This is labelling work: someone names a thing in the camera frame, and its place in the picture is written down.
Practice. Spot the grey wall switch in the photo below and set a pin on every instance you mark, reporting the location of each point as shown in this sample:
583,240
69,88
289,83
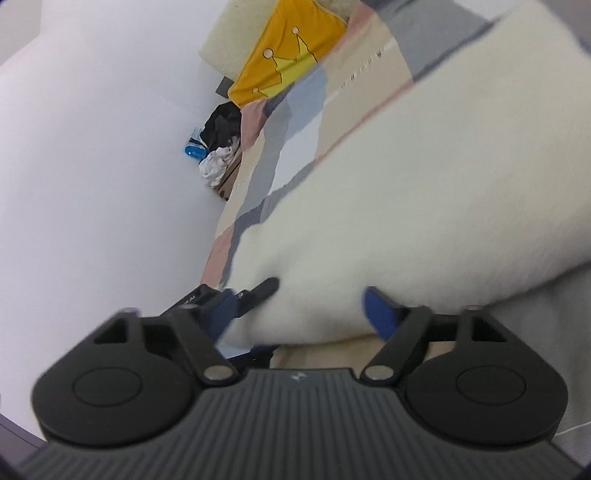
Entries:
225,86

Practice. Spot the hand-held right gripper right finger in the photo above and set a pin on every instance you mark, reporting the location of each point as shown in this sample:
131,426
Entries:
381,311

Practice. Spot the cream striped sweater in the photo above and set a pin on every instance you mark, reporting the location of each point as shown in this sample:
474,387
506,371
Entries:
415,184

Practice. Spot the checked patchwork quilt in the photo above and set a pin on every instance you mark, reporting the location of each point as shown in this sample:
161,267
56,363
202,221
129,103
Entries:
295,120

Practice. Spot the cream quilted headboard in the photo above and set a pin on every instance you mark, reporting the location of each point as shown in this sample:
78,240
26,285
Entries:
231,41

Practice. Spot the yellow crown pillow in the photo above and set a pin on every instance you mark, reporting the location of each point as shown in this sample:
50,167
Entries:
286,50

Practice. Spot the black cloth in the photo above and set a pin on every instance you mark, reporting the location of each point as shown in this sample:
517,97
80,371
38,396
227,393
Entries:
224,122

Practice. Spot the blue packet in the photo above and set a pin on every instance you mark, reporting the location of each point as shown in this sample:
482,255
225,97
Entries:
195,150

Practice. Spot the cardboard box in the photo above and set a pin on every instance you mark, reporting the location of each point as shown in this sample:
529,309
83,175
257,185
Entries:
231,180

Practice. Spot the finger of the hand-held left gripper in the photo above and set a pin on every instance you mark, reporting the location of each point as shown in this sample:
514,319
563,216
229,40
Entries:
261,291
254,357

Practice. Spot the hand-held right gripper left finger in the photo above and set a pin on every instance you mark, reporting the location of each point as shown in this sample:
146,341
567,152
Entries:
221,316

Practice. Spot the white crumpled cloth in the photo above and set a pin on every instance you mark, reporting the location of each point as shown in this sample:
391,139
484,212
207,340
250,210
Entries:
217,164

